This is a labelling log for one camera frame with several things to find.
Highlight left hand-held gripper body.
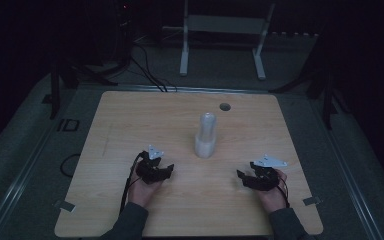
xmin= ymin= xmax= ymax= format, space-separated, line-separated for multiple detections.
xmin=135 ymin=144 xmax=168 ymax=185

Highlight black floor cables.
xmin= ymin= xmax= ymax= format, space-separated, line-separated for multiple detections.
xmin=129 ymin=43 xmax=178 ymax=93

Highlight person's right hand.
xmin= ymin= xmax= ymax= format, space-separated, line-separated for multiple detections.
xmin=258 ymin=169 xmax=289 ymax=214

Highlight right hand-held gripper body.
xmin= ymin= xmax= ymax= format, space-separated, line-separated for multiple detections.
xmin=243 ymin=153 xmax=289 ymax=192

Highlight grey tape piece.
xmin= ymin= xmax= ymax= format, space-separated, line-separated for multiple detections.
xmin=302 ymin=195 xmax=323 ymax=207
xmin=53 ymin=199 xmax=77 ymax=214

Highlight black red right gripper cable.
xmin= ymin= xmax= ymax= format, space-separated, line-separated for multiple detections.
xmin=277 ymin=175 xmax=291 ymax=208

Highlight black tripod stand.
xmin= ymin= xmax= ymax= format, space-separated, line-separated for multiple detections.
xmin=49 ymin=61 xmax=118 ymax=120
xmin=269 ymin=64 xmax=352 ymax=131

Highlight person's left hand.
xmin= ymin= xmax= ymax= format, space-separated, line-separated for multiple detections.
xmin=128 ymin=178 xmax=163 ymax=208

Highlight stack of clear cups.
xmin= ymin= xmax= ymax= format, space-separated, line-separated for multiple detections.
xmin=194 ymin=112 xmax=218 ymax=159

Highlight white metal stand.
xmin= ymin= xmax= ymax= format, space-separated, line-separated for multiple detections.
xmin=179 ymin=0 xmax=276 ymax=81

